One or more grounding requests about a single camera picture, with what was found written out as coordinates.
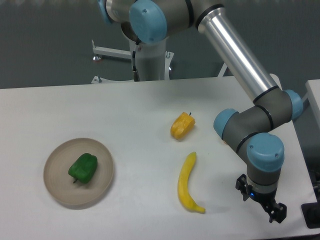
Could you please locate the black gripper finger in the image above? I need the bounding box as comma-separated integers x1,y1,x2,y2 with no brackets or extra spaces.
235,174,252,201
264,202,287,224

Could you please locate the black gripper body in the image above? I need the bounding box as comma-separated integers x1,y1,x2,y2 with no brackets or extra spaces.
243,184,278,211

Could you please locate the green bell pepper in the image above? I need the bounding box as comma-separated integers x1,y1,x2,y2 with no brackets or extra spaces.
68,153,98,184

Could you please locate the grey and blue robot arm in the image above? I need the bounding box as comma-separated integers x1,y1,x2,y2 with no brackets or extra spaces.
97,0,303,223

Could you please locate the yellow bell pepper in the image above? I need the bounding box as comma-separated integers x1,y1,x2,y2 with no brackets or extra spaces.
170,112,196,140

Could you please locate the beige round plate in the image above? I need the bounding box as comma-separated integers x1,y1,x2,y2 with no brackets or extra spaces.
43,138,115,209

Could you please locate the black device at edge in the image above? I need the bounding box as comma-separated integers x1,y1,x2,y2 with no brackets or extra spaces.
301,202,320,229

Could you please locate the yellow banana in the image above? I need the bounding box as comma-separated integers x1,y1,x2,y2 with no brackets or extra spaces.
177,152,206,214

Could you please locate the white side table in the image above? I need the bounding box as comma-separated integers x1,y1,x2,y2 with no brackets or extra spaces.
291,79,320,126

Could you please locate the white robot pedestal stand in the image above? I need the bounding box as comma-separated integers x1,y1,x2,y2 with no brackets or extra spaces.
90,22,231,85

